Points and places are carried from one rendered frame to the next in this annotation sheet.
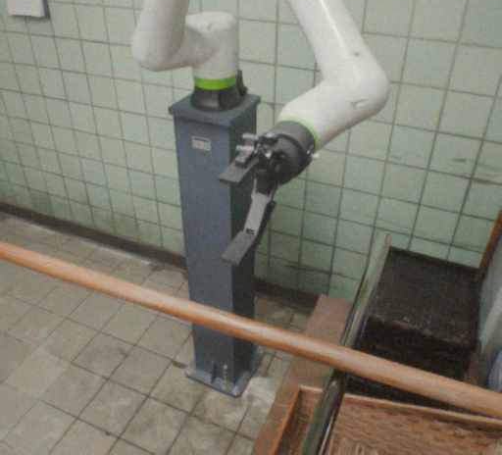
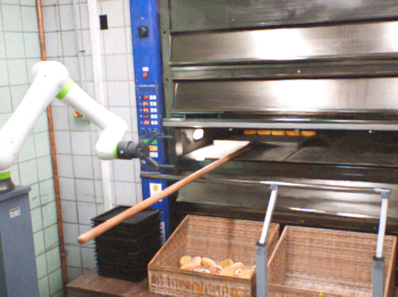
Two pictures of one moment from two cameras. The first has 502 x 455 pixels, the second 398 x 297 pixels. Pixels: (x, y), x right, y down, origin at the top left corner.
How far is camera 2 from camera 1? 2.44 m
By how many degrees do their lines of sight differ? 83
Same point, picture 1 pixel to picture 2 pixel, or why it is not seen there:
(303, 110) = (113, 139)
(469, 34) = not seen: hidden behind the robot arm
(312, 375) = (124, 288)
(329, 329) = (95, 283)
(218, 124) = (25, 191)
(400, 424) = (172, 248)
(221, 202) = (28, 247)
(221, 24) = not seen: hidden behind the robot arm
